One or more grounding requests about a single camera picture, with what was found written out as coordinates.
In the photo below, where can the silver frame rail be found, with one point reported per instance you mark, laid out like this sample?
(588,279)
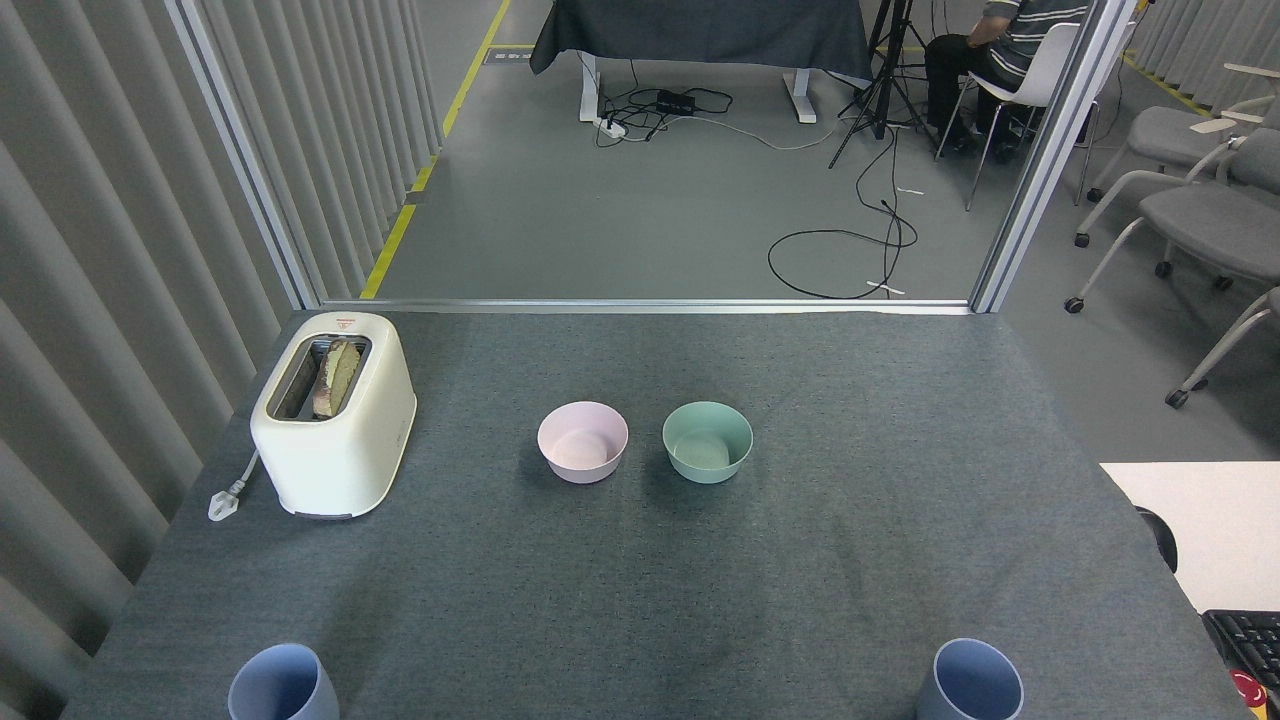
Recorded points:
(650,306)

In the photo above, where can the white side table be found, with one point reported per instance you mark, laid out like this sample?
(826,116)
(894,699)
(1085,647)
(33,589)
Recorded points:
(1215,520)

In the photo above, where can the dark cloth covered table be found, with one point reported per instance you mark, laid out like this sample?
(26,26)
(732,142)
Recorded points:
(700,30)

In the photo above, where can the black tripod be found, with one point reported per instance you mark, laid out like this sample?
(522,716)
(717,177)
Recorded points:
(882,90)

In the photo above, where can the green bowl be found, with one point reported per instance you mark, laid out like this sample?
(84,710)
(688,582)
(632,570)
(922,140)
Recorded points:
(707,450)

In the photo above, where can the person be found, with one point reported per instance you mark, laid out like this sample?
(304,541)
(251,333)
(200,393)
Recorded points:
(960,70)

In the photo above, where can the white plastic chair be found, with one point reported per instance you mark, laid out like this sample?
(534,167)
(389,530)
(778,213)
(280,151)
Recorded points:
(1040,75)

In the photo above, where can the grey wheeled office chair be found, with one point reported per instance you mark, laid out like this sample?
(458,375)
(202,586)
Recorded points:
(1235,345)
(1210,225)
(1170,135)

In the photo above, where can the cream white toaster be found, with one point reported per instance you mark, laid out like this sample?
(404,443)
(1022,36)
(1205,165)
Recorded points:
(345,460)

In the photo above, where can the red round object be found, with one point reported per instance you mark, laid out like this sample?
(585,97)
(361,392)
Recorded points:
(1248,692)

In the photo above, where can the pink bowl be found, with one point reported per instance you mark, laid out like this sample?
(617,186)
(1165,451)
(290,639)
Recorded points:
(583,450)

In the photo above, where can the black keyboard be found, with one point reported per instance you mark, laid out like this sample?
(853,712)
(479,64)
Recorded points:
(1250,640)

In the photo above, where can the bread slice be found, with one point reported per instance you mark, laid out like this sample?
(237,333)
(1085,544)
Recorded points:
(337,378)

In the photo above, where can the blue plastic cup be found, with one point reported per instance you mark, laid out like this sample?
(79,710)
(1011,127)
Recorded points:
(280,690)
(968,690)

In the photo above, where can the grey floor plate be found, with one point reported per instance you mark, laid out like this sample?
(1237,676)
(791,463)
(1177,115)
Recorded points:
(510,55)

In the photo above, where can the black rounded object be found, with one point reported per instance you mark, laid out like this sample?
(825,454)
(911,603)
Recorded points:
(1163,540)

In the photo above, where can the silver frame post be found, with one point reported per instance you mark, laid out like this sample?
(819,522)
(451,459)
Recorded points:
(1050,150)
(245,160)

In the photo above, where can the white power strip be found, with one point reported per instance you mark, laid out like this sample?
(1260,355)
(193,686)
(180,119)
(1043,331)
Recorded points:
(611,127)

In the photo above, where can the black power adapter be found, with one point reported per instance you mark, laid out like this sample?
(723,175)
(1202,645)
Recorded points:
(676,102)

